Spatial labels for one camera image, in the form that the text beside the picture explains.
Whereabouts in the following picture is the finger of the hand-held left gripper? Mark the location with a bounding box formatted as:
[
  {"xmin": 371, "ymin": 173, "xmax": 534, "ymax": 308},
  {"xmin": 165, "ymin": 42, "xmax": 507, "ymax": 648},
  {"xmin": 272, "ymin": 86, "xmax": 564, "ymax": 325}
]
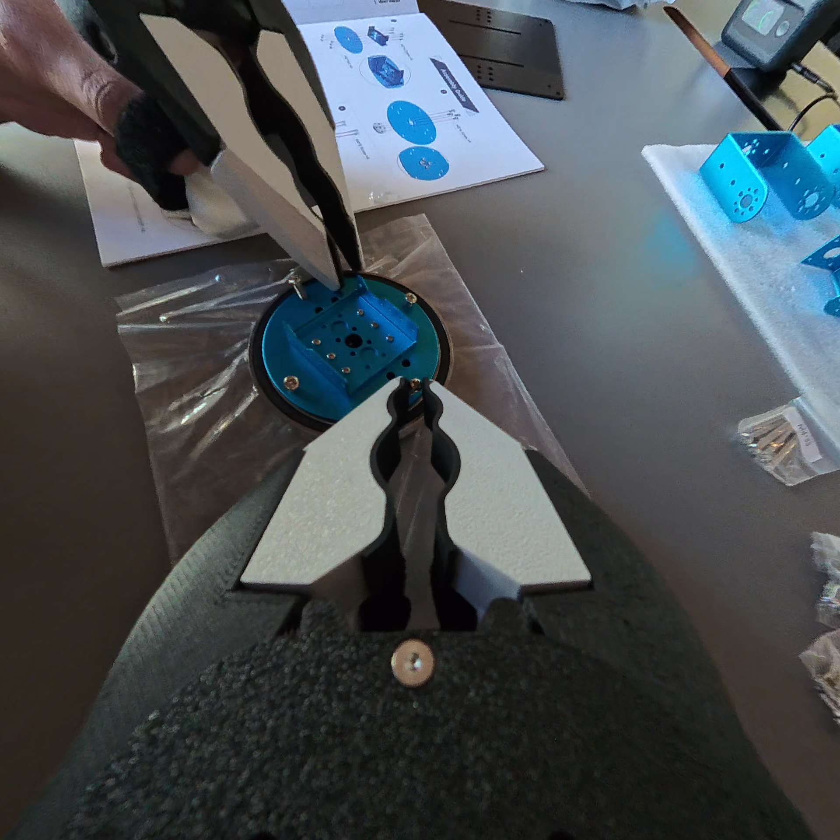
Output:
[
  {"xmin": 245, "ymin": 8, "xmax": 363, "ymax": 271},
  {"xmin": 139, "ymin": 12, "xmax": 343, "ymax": 291}
]

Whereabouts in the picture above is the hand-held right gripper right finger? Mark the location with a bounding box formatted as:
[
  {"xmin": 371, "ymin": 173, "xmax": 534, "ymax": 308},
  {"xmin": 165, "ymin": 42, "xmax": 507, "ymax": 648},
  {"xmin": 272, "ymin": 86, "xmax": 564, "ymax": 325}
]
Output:
[{"xmin": 420, "ymin": 379, "xmax": 593, "ymax": 631}]

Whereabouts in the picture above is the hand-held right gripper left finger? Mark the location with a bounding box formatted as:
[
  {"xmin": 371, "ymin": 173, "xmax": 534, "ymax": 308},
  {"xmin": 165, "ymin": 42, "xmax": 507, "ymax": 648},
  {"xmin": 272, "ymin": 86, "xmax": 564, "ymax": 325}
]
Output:
[{"xmin": 239, "ymin": 377, "xmax": 421, "ymax": 631}]

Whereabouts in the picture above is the silver round bearing ring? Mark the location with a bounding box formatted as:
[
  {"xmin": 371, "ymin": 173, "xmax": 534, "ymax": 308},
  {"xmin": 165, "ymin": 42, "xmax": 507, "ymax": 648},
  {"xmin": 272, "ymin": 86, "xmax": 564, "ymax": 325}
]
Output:
[{"xmin": 248, "ymin": 270, "xmax": 455, "ymax": 439}]

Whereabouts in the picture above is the grey desk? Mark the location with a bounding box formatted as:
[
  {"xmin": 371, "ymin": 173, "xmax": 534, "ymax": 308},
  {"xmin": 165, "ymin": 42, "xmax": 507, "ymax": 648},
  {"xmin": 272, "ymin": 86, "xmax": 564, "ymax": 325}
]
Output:
[{"xmin": 0, "ymin": 0, "xmax": 840, "ymax": 840}]

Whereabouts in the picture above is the person's left hand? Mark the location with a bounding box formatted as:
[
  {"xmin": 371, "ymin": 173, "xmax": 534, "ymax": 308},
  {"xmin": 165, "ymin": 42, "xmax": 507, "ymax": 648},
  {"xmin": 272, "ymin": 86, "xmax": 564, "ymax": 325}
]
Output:
[{"xmin": 0, "ymin": 0, "xmax": 206, "ymax": 178}]

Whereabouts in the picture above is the clear flat plastic bag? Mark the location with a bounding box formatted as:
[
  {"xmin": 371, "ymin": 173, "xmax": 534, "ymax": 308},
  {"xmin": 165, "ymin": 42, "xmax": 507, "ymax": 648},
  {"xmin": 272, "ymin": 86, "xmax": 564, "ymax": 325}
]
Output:
[{"xmin": 115, "ymin": 213, "xmax": 588, "ymax": 565}]

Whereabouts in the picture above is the white instruction booklet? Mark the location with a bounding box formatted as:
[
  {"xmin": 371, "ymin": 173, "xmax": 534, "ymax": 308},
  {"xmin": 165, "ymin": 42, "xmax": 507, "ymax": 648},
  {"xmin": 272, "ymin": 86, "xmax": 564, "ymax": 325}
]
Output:
[{"xmin": 74, "ymin": 0, "xmax": 546, "ymax": 269}]

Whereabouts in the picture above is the black metal plate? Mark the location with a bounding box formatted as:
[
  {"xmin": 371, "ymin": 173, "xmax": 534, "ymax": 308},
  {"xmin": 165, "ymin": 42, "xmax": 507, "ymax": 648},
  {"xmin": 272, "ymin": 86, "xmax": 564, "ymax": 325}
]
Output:
[{"xmin": 420, "ymin": 0, "xmax": 567, "ymax": 101}]

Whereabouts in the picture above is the clear bag of long screws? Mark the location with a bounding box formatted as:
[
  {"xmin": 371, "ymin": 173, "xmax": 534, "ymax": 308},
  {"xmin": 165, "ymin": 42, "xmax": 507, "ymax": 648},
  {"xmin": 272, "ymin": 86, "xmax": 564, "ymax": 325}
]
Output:
[{"xmin": 736, "ymin": 403, "xmax": 840, "ymax": 488}]

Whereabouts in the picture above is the white foam sheet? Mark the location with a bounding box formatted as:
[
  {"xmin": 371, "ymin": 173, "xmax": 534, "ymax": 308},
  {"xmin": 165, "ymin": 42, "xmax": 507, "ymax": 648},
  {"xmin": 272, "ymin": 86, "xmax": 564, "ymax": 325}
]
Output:
[{"xmin": 642, "ymin": 141, "xmax": 840, "ymax": 467}]

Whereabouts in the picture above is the grey screen device on stand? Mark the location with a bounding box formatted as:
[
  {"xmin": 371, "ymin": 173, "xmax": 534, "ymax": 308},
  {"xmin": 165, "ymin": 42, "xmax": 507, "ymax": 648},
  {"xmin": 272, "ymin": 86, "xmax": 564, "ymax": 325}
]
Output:
[{"xmin": 721, "ymin": 0, "xmax": 840, "ymax": 73}]

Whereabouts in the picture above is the small blue U bracket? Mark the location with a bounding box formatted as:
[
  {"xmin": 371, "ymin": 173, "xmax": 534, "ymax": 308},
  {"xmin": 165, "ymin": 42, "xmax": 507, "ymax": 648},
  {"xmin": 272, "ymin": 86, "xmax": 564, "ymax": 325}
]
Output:
[{"xmin": 801, "ymin": 233, "xmax": 840, "ymax": 316}]

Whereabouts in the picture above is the blue long servo bracket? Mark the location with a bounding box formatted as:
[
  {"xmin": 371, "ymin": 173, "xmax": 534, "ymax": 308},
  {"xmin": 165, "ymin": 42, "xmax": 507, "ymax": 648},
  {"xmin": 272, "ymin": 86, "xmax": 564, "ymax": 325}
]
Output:
[
  {"xmin": 787, "ymin": 123, "xmax": 840, "ymax": 221},
  {"xmin": 699, "ymin": 131, "xmax": 809, "ymax": 224}
]

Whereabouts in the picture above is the black cable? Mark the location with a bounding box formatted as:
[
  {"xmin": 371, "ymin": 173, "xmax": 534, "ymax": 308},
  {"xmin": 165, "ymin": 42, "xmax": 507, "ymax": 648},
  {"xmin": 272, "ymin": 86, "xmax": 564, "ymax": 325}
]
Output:
[{"xmin": 786, "ymin": 59, "xmax": 840, "ymax": 133}]

